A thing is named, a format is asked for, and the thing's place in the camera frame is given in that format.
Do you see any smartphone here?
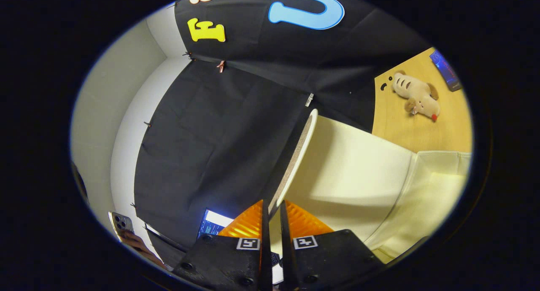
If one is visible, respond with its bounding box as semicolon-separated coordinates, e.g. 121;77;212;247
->
108;211;135;241

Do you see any laptop screen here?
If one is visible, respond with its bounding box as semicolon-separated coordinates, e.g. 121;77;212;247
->
197;209;235;240

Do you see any dark blue cover book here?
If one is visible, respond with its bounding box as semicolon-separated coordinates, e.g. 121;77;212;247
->
429;50;462;92

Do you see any beige plush dog toy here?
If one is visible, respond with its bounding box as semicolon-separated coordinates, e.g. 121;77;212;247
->
391;70;440;122

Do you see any beige fabric storage box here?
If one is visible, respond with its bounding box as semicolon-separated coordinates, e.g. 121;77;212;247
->
268;109;473;264

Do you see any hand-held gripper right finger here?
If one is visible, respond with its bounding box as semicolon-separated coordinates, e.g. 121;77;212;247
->
279;200;385;291

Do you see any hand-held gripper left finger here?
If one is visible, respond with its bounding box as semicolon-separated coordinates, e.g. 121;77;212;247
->
173;199;273;291

